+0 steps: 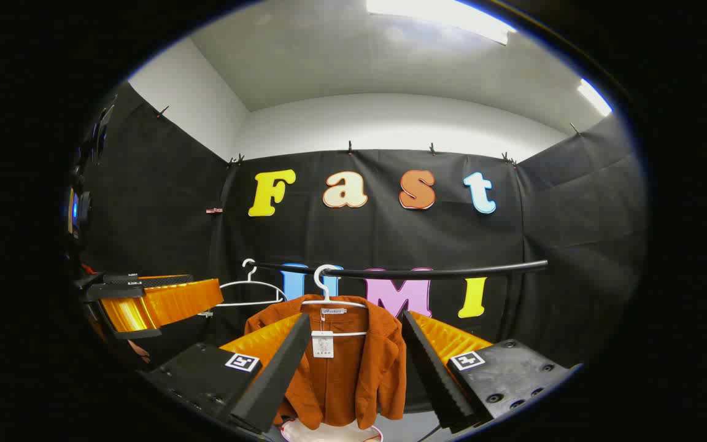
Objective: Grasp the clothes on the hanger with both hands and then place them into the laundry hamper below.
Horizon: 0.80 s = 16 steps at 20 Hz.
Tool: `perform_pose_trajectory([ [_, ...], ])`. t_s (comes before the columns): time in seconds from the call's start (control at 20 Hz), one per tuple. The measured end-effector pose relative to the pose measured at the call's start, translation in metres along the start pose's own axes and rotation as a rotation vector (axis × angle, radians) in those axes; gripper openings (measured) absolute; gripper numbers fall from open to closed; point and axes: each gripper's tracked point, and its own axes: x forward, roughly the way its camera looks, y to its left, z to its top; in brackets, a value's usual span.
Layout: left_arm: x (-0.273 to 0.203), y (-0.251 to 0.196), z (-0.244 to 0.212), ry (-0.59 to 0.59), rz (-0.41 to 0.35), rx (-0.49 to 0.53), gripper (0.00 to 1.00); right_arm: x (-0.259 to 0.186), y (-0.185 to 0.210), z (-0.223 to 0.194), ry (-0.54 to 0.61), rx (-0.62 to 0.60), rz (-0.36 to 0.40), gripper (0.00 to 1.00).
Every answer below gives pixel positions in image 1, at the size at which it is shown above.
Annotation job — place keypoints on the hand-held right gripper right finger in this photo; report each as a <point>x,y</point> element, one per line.
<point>436,380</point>

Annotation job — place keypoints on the white pink-rimmed laundry hamper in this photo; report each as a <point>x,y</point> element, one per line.
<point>329,434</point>

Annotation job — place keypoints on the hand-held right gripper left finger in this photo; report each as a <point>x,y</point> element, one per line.
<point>280,374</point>

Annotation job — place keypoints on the row of black backdrop clips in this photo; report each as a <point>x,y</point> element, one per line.
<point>350,147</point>

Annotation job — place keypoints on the white paper hang tag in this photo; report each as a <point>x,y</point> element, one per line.
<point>322,345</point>

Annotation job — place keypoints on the empty white hanger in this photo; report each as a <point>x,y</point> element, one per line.
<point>249,276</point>

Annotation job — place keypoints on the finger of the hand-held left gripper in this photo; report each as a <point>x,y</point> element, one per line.
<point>169,304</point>
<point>163,280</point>

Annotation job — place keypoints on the small ceiling light panel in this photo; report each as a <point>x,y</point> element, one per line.
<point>594,97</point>

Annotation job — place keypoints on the large ceiling light panel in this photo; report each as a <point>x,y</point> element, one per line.
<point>439,12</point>

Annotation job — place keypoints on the black clothes rail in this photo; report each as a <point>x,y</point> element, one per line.
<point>452,271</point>

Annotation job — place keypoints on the white hanger with crossbar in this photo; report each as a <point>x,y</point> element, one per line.
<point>317,277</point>

